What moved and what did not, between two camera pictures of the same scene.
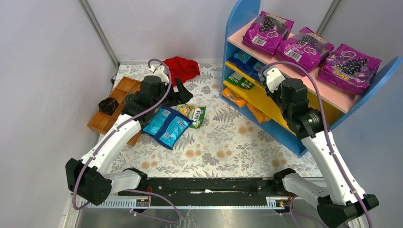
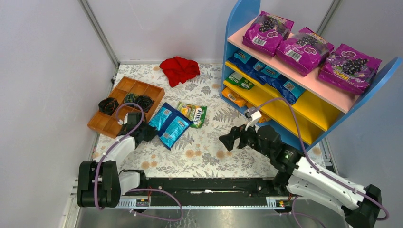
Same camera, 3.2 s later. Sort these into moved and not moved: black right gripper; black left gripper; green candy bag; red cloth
Moved: black right gripper; black left gripper
Not moved: red cloth; green candy bag
